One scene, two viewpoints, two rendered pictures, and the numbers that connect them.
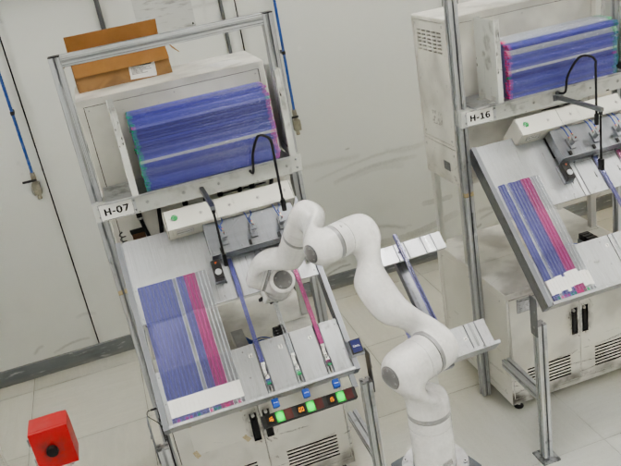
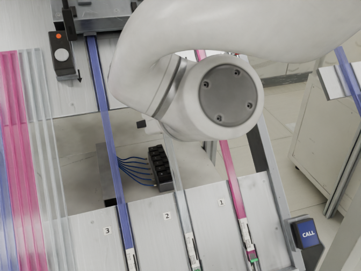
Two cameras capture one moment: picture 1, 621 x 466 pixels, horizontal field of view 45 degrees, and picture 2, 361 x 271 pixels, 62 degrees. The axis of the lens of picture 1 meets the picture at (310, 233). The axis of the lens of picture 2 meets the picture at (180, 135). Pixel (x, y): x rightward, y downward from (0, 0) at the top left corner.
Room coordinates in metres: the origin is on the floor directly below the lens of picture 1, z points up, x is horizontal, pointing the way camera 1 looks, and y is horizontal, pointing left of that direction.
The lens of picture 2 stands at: (1.91, 0.18, 1.27)
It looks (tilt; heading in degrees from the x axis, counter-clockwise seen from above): 36 degrees down; 356
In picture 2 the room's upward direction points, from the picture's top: straight up
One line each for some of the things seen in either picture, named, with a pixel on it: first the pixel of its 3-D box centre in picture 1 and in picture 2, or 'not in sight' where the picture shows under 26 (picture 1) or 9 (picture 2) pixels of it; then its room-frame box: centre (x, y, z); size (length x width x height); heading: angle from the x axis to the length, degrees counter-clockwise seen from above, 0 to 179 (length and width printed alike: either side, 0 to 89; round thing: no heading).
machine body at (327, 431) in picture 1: (248, 398); (111, 208); (2.76, 0.40, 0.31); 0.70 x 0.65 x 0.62; 103
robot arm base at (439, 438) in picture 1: (432, 438); not in sight; (1.69, -0.23, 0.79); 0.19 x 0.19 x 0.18
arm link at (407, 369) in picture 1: (415, 381); not in sight; (1.67, -0.21, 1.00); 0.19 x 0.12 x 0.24; 125
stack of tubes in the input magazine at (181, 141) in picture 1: (204, 135); not in sight; (2.65, 0.31, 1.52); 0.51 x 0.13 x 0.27; 103
